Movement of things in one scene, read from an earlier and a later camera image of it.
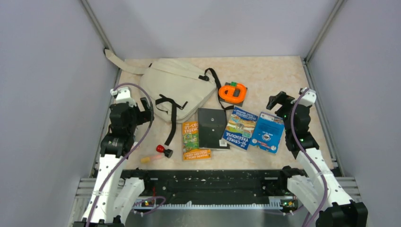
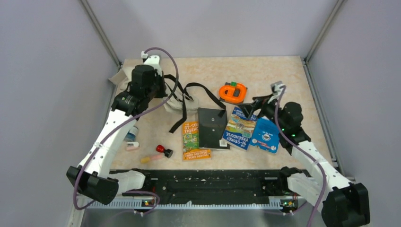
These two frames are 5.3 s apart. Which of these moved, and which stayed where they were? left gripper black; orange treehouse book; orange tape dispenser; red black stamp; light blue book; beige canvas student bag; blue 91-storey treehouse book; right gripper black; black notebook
Moved: left gripper black; beige canvas student bag; right gripper black
Stayed: orange tape dispenser; black notebook; light blue book; blue 91-storey treehouse book; red black stamp; orange treehouse book
